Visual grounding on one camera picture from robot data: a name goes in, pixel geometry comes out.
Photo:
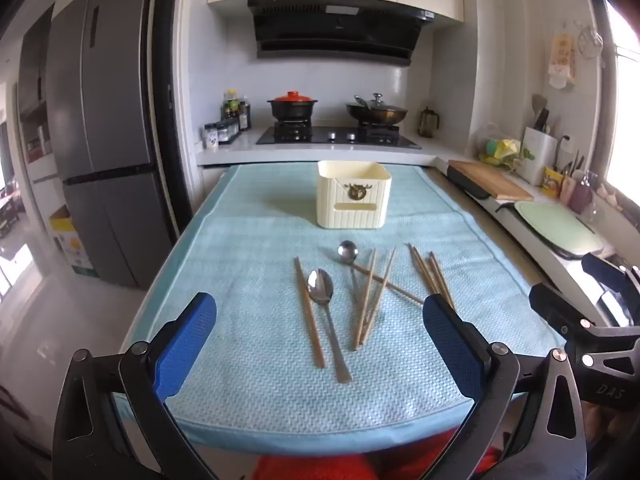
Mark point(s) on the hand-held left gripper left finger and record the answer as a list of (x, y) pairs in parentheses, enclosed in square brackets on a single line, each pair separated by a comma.
[(187, 340)]

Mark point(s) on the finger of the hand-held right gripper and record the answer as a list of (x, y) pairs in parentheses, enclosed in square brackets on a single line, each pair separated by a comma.
[(555, 307), (602, 275)]

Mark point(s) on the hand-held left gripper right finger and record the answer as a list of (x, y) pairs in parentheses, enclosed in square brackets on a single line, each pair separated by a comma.
[(450, 345)]

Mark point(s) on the wooden chopstick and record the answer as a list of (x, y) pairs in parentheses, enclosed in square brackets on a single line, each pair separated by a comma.
[(441, 275), (400, 291), (436, 280), (425, 269), (305, 310), (365, 295), (419, 264), (310, 310), (382, 287)]

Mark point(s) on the large steel spoon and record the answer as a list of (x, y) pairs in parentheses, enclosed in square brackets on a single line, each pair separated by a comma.
[(322, 300)]

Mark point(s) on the small round steel spoon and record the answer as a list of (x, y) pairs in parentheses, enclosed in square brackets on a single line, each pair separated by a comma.
[(347, 251)]

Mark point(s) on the cream ribbed utensil holder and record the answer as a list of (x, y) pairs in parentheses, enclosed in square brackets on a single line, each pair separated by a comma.
[(352, 195)]

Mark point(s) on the yellow cup with utensils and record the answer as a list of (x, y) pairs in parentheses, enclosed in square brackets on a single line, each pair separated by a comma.
[(552, 182)]

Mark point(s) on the person's right hand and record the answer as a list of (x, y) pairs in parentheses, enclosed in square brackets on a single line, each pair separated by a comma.
[(607, 425)]

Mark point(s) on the light green cutting board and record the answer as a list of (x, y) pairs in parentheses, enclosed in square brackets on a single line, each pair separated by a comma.
[(555, 227)]

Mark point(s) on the purple soap bottle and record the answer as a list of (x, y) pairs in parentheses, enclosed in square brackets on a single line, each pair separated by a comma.
[(581, 195)]

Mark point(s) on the light blue woven mat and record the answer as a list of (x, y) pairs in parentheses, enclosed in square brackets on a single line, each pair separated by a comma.
[(240, 240)]

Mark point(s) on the white knife block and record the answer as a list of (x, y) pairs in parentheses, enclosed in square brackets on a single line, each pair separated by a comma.
[(536, 157)]

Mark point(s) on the wooden cutting board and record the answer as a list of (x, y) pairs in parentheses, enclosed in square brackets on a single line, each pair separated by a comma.
[(492, 180)]

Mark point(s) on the yellow cardboard box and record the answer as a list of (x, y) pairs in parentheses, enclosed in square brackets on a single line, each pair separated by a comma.
[(72, 245)]

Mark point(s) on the black tray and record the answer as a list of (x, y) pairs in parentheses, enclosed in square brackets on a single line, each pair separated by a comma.
[(465, 185)]

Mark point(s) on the person's red clothing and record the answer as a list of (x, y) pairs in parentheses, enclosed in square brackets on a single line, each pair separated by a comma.
[(350, 465)]

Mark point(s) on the yellow green cloth bundle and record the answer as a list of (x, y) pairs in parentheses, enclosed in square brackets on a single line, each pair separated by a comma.
[(502, 150)]

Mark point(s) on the window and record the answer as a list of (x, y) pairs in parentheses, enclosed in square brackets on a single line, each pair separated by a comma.
[(625, 110)]

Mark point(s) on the row of spice jars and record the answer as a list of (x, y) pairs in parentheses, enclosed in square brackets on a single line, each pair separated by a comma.
[(220, 134)]

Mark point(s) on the hanging yellow towel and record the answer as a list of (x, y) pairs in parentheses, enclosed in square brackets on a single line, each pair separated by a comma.
[(561, 60)]

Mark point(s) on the glass french press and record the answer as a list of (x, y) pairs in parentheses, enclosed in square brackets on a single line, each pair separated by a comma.
[(428, 122)]

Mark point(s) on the group of sauce bottles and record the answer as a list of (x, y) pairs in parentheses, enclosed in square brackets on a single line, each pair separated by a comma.
[(237, 110)]

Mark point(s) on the black gas stove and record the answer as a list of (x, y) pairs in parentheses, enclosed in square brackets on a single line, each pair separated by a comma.
[(340, 136)]

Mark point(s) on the grey refrigerator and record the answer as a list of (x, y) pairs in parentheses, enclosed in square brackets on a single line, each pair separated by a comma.
[(110, 110)]

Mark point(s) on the black wok with lid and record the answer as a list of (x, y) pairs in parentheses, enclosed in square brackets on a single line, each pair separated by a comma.
[(377, 112)]

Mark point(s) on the black pot with red lid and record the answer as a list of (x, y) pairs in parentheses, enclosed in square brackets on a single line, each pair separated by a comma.
[(293, 107)]

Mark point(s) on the black range hood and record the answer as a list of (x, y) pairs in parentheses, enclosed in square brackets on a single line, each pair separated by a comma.
[(335, 30)]

